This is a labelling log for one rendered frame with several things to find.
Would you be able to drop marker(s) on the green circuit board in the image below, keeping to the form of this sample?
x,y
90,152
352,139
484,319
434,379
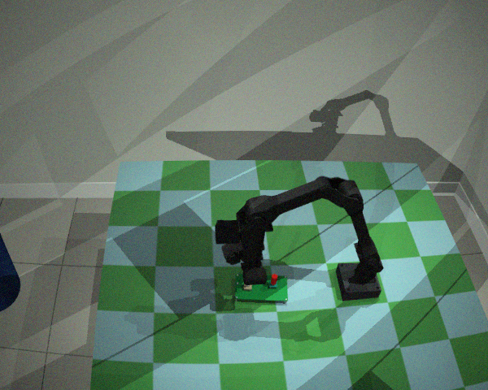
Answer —
x,y
275,289

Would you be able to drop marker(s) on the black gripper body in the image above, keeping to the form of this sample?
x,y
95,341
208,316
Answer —
x,y
253,274

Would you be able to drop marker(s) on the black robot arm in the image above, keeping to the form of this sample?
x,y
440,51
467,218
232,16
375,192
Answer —
x,y
257,215

